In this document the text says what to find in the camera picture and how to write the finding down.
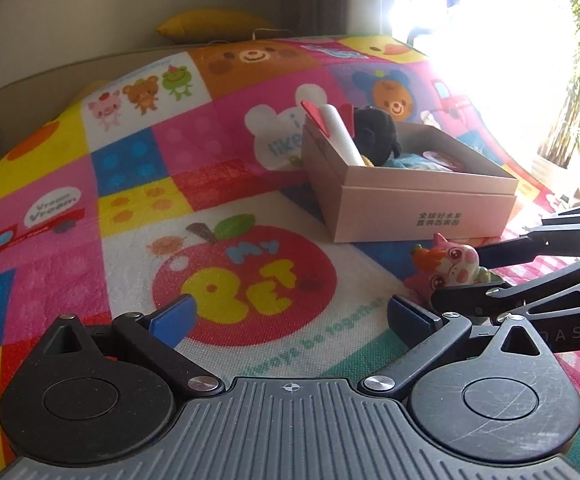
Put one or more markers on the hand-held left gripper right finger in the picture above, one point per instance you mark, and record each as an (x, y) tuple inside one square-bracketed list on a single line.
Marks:
[(409, 320)]

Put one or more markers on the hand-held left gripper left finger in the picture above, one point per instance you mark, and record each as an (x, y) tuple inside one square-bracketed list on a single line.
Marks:
[(172, 320)]

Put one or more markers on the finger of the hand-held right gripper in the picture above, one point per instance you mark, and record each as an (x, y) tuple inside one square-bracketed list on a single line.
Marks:
[(519, 290), (544, 242)]

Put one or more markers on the pink pig toy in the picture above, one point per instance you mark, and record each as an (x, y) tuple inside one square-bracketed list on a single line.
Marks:
[(449, 270)]

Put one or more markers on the pink cardboard box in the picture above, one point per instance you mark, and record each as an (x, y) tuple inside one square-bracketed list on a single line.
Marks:
[(394, 210)]

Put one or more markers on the blue white tissue packet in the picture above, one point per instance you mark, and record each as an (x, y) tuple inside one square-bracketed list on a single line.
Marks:
[(404, 162)]

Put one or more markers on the yellow corn toy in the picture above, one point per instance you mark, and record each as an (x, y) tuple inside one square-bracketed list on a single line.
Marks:
[(368, 160)]

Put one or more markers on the black plush toy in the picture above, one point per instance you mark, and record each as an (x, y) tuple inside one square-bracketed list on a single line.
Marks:
[(374, 130)]

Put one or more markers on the white foam rocket red fins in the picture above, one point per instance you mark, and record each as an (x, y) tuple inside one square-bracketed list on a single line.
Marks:
[(340, 135)]

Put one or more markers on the colourful cartoon play mat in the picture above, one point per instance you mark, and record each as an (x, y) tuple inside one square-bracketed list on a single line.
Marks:
[(120, 170)]

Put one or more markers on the yellow pillow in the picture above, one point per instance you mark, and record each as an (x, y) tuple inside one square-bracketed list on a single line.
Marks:
[(210, 25)]

